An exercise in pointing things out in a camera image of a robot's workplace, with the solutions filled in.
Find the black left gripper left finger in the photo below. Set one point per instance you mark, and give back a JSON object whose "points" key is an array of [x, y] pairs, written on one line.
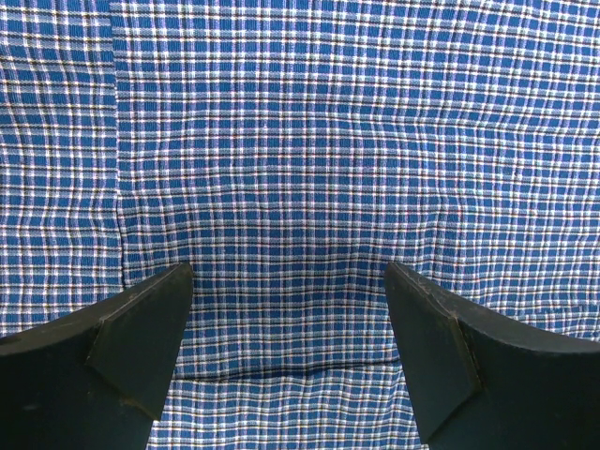
{"points": [[98, 377]]}

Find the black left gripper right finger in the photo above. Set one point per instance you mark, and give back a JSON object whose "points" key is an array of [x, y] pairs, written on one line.
{"points": [[479, 380]]}

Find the blue plaid long sleeve shirt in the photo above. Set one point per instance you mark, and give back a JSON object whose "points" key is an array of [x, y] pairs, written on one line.
{"points": [[289, 151]]}

